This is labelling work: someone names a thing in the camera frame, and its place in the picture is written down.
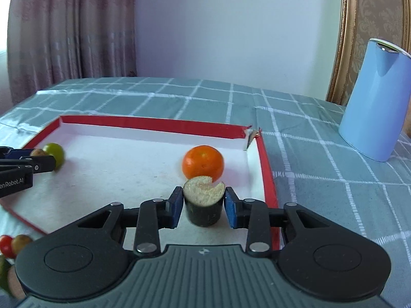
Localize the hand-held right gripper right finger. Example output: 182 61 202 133
224 187 354 258

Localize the light blue kettle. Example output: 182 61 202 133
338 38 411 163

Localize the orange mandarin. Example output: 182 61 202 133
182 145 225 183

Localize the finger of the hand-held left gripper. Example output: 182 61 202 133
0 146 32 160
0 156 56 176

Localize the pink patterned curtain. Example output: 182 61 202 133
6 0 138 106

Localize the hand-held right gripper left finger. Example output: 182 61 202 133
62 186 184 258

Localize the red cherry tomato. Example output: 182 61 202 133
0 235 15 259

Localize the green tomato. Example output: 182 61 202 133
43 143 66 171

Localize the gold-framed headboard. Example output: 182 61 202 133
325 0 411 107

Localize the red-rimmed white tray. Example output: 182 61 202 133
0 114 279 255

